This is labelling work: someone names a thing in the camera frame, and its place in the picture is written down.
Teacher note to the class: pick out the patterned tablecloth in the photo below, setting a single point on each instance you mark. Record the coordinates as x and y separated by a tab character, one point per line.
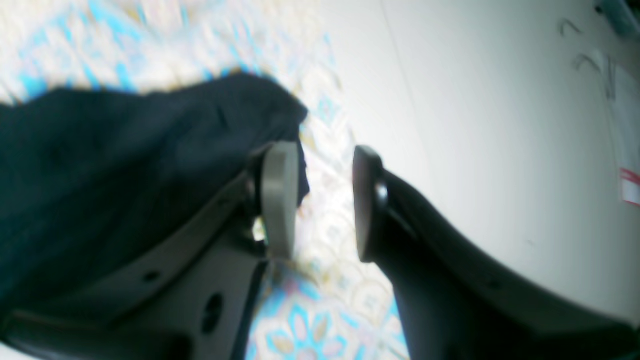
327	305

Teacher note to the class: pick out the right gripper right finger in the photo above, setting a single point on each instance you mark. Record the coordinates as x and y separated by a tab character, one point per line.
455	302

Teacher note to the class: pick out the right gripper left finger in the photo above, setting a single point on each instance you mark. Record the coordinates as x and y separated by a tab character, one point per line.
189	298

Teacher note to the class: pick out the black t-shirt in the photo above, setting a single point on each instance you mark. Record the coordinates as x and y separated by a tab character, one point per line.
89	181

